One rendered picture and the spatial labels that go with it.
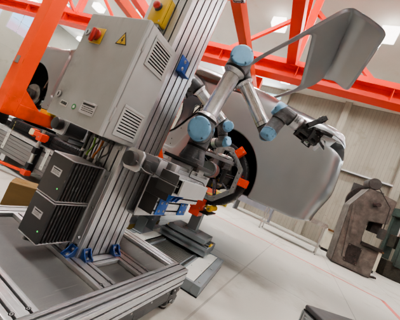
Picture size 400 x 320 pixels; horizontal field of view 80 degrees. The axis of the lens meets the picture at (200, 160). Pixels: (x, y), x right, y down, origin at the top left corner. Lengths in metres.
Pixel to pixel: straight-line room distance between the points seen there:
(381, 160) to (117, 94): 12.35
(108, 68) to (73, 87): 0.18
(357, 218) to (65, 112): 7.37
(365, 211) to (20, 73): 7.71
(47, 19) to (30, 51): 0.42
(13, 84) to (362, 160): 12.11
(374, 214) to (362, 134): 5.82
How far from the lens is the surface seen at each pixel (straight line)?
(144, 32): 1.02
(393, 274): 11.50
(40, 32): 3.55
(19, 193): 2.22
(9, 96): 3.47
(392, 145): 13.11
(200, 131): 1.17
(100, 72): 1.06
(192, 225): 2.47
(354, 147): 12.79
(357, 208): 7.76
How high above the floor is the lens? 0.78
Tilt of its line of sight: 3 degrees up
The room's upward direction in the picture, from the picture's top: 23 degrees clockwise
